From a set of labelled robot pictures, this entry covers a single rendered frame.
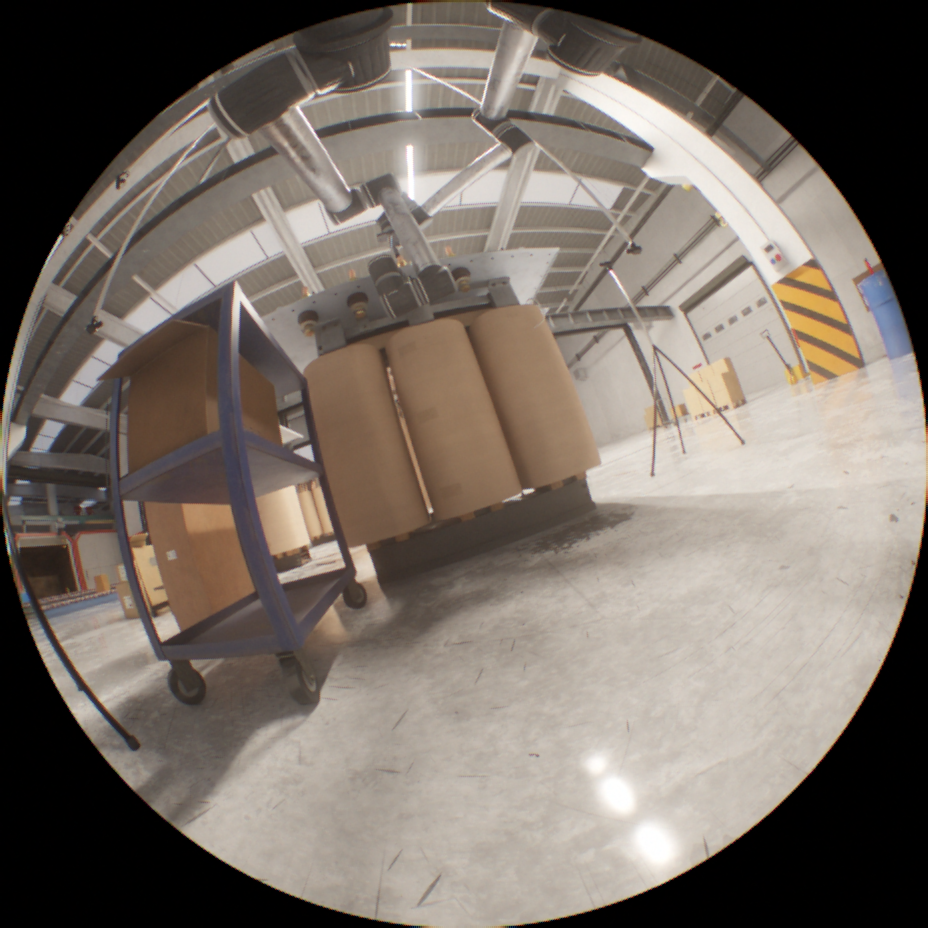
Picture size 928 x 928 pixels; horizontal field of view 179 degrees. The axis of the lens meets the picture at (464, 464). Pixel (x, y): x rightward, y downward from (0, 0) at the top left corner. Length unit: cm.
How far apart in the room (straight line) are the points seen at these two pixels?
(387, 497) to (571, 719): 103
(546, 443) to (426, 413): 53
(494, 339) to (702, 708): 143
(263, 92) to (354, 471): 136
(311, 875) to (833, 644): 58
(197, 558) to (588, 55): 218
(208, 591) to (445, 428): 121
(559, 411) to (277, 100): 153
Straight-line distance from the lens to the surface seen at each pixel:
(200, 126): 856
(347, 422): 129
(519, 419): 133
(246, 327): 89
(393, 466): 124
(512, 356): 139
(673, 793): 34
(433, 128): 486
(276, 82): 100
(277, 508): 334
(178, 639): 92
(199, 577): 135
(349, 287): 153
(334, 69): 101
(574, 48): 125
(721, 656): 46
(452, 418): 124
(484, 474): 121
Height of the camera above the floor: 31
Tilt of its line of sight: 4 degrees up
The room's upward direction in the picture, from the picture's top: 18 degrees counter-clockwise
